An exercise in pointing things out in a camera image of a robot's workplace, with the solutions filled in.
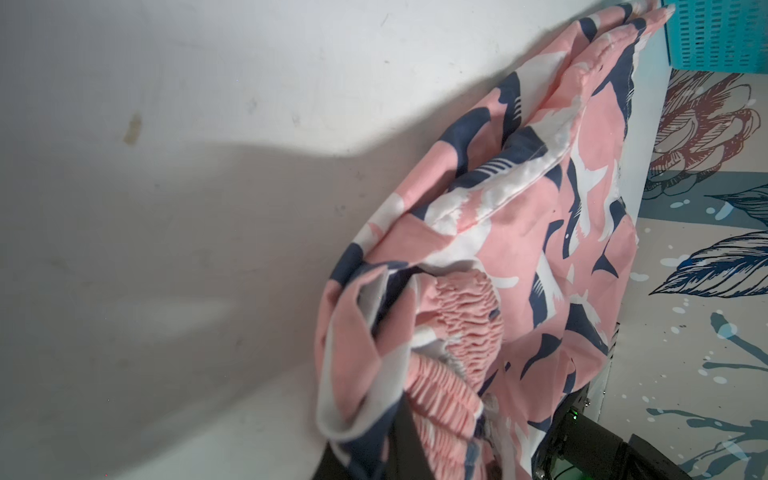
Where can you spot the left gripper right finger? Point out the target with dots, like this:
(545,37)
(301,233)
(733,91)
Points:
(406,458)

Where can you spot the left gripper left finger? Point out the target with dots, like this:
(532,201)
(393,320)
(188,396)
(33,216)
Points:
(330,467)

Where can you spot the pink shark print shorts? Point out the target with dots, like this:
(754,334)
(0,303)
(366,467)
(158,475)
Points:
(487,287)

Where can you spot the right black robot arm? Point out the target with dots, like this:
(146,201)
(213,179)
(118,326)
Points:
(577,447)

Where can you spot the teal plastic basket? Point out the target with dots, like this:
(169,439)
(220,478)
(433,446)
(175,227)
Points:
(722,36)

